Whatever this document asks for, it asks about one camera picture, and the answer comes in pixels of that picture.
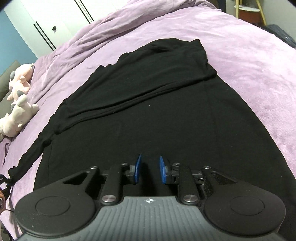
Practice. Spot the yellow side table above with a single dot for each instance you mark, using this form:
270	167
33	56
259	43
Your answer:
250	11

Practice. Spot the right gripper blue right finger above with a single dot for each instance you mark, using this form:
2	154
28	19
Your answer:
165	170

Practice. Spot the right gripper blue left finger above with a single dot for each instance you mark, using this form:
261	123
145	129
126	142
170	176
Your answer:
135	170

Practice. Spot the grey headboard cushion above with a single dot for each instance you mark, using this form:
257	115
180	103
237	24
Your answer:
5	78

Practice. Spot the white wardrobe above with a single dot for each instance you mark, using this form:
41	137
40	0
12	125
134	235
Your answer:
45	25

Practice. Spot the purple duvet bed cover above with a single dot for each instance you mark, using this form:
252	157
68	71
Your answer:
256	64

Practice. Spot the dark grey bag on floor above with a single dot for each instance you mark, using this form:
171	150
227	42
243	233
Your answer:
281	34

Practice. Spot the white pink plush toy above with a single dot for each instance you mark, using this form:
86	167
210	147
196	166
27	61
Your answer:
21	113

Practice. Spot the black garment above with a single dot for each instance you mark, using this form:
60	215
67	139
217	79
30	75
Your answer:
163	99

